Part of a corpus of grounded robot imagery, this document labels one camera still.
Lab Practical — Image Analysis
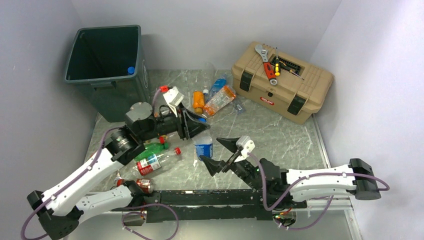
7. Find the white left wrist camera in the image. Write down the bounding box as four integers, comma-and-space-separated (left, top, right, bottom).
159, 85, 184, 117

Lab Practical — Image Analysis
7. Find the clear orange-label bottle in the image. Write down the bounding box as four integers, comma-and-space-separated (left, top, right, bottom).
203, 85, 236, 116

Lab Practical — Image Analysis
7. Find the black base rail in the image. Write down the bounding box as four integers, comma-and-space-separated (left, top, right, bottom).
122, 189, 307, 223

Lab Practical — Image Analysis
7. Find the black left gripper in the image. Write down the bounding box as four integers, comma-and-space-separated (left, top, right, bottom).
138, 100, 210, 142

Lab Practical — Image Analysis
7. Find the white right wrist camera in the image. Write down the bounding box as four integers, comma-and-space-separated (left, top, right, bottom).
235, 135, 256, 162

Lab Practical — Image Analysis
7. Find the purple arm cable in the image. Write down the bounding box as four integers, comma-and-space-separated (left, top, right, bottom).
248, 152, 391, 212
20, 88, 163, 240

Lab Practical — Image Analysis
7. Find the yellow black screwdriver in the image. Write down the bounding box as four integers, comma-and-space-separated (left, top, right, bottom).
274, 47, 281, 77

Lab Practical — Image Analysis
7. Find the red label clear bottle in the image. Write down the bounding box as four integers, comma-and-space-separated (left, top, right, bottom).
157, 134, 172, 144

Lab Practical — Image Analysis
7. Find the tall clear bottle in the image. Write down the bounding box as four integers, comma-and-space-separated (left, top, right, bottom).
202, 62, 216, 90

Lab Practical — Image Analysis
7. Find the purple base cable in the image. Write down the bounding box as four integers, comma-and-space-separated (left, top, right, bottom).
120, 202, 180, 240

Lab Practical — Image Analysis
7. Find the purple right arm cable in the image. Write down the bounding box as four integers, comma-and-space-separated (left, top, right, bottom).
248, 152, 391, 212

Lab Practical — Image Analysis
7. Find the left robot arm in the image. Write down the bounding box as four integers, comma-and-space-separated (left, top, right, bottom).
27, 102, 210, 240

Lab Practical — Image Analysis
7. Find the dark green trash bin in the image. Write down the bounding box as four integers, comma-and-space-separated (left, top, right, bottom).
64, 24, 152, 123

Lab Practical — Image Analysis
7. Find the blue label water bottle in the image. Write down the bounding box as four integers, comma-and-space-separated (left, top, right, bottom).
202, 76, 227, 99

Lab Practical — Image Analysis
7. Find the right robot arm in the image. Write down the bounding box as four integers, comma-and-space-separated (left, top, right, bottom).
199, 135, 383, 211

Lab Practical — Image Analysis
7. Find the tan plastic toolbox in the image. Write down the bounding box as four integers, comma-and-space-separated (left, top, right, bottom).
231, 41, 335, 125

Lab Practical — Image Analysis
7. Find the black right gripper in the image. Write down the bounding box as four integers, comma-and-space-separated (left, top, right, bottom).
200, 136, 262, 191

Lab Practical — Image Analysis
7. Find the green plastic bottle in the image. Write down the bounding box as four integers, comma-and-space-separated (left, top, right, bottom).
134, 142, 169, 162

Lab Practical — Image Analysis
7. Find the crushed clear blue bottle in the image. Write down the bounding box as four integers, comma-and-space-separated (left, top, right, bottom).
232, 100, 246, 115

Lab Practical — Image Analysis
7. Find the red-handled adjustable wrench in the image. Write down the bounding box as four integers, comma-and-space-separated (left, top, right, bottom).
254, 44, 278, 86

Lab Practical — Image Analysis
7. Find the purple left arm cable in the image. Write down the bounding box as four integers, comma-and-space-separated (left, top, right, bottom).
20, 88, 163, 240

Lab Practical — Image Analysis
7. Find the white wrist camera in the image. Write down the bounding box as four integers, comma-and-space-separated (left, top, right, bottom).
159, 85, 184, 117
235, 135, 256, 162

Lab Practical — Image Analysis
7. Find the Pepsi bottle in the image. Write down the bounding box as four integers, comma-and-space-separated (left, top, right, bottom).
127, 66, 135, 75
193, 132, 213, 161

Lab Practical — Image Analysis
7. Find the crushed red soda can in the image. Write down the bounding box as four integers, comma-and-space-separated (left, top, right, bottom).
115, 178, 156, 194

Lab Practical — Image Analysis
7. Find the red label Coke bottle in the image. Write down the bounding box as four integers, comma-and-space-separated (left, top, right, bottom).
134, 147, 182, 177

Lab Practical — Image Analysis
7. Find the small orange juice bottle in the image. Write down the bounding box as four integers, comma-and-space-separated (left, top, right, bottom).
192, 91, 205, 115

